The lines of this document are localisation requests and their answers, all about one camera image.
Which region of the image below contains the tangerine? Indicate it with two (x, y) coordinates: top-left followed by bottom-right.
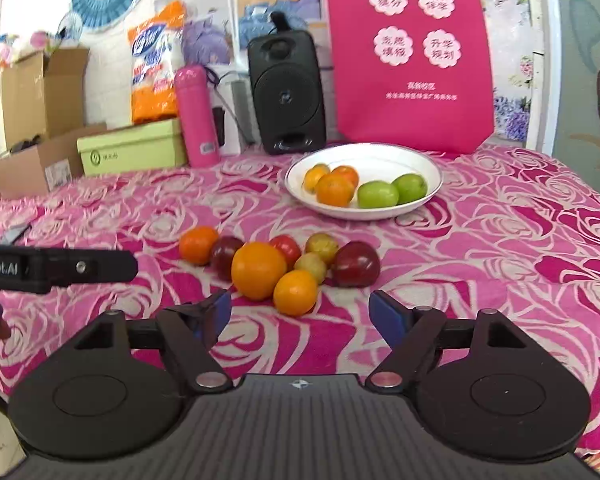
(330, 165), (360, 188)
(178, 226), (220, 266)

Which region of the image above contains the dark red plum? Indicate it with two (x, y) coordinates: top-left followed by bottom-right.
(210, 236), (244, 282)
(332, 242), (381, 287)

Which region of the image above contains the big orange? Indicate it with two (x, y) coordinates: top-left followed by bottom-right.
(230, 242), (287, 300)

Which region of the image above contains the small orange front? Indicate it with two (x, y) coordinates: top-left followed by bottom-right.
(273, 270), (318, 316)

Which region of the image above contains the small yellowish fruit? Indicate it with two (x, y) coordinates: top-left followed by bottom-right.
(294, 252), (327, 284)

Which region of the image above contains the yellow-red plum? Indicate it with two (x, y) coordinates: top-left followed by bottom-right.
(304, 232), (340, 266)

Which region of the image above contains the small red plum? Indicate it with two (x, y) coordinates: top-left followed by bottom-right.
(268, 234), (302, 271)

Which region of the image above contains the oval green fruit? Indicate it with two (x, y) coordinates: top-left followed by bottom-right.
(356, 180), (400, 209)

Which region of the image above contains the round green apple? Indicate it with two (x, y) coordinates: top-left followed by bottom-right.
(392, 174), (428, 205)

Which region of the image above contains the large orange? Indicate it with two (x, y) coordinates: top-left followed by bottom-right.
(315, 174), (355, 208)

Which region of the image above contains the small yellow orange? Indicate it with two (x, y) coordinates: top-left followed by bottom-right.
(302, 164), (330, 194)

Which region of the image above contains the white round plate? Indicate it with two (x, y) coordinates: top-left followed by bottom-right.
(285, 143), (443, 221)

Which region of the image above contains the brown cardboard box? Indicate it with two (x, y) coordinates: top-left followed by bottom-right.
(0, 47), (107, 200)

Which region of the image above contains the light green box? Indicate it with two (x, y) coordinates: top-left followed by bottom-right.
(76, 118), (188, 176)

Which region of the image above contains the pink thermos bottle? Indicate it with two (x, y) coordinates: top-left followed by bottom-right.
(174, 65), (220, 168)

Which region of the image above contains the white box behind thermos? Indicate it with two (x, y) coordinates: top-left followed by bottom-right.
(210, 80), (254, 157)

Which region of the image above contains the black speaker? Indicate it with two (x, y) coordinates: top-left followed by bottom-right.
(247, 11), (327, 155)

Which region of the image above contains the pink tote bag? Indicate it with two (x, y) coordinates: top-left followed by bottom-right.
(328, 0), (494, 153)

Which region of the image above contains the bedding poster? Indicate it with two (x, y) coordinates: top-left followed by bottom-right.
(232, 0), (330, 53)

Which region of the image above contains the black cable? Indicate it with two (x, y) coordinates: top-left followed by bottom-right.
(203, 66), (264, 149)

